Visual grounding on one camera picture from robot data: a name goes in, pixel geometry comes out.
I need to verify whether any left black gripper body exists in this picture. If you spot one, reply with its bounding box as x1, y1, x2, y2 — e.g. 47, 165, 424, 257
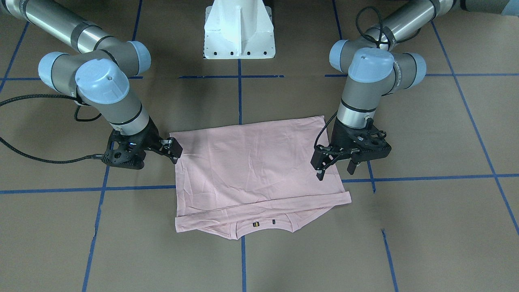
329, 119, 367, 157

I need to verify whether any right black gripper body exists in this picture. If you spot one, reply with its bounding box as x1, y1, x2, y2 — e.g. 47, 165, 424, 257
130, 118, 163, 155

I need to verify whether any pink Snoopy t-shirt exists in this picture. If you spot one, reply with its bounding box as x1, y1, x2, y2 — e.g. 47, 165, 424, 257
171, 116, 352, 240

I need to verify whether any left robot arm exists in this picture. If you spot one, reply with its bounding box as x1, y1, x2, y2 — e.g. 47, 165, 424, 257
310, 0, 518, 180

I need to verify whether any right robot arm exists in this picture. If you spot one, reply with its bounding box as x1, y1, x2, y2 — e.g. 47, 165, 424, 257
1, 0, 183, 170

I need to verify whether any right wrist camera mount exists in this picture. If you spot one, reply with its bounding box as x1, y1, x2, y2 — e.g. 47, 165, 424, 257
101, 129, 146, 170

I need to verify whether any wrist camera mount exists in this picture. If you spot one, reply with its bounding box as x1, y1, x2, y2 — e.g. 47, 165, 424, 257
351, 126, 392, 161
101, 129, 146, 170

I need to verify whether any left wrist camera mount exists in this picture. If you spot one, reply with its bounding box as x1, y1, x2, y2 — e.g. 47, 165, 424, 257
351, 126, 392, 161

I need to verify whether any black camera cable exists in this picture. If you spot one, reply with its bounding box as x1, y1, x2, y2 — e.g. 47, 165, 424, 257
0, 94, 107, 164
314, 6, 422, 150

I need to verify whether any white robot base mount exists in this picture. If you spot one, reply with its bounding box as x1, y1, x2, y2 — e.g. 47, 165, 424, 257
203, 0, 276, 60

